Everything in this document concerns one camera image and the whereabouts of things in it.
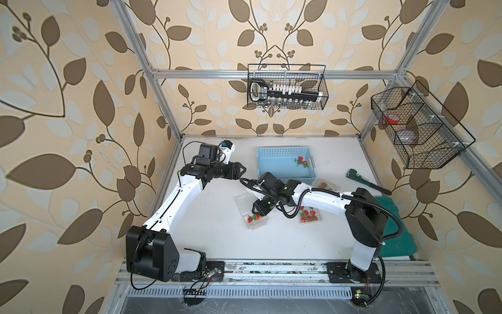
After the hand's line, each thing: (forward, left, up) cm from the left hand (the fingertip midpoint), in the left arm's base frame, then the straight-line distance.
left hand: (235, 165), depth 81 cm
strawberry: (-15, -8, -20) cm, 26 cm away
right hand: (-12, -8, -16) cm, 21 cm away
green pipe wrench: (+9, -60, -19) cm, 63 cm away
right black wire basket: (+5, -73, +14) cm, 74 cm away
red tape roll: (+16, -66, +13) cm, 69 cm away
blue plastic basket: (+18, -26, -21) cm, 37 cm away
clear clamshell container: (+5, -40, -19) cm, 45 cm away
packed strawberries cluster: (+2, -42, -18) cm, 46 cm away
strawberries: (-14, -32, -20) cm, 40 cm away
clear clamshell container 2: (-7, -3, -20) cm, 22 cm away
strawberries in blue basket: (+18, -33, -20) cm, 43 cm away
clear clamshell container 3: (-13, -37, -19) cm, 43 cm away
